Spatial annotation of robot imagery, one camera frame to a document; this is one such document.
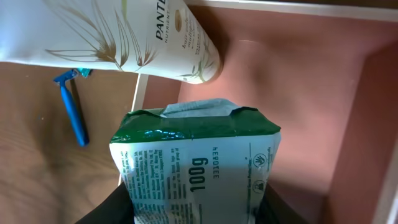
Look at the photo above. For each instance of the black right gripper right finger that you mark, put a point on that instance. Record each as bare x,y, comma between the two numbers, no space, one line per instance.
273,210

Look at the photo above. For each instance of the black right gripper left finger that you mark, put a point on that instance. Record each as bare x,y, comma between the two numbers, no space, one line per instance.
117,208

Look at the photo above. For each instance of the green white soap packet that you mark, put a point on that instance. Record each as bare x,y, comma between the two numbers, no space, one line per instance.
203,161

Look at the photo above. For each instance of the white shampoo tube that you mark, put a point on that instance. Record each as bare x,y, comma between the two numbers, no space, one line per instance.
154,37

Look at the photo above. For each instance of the blue disposable razor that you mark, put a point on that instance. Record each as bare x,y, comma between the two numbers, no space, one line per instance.
72,111

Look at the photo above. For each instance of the white cardboard box pink inside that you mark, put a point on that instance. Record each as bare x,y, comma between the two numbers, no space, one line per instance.
326,73

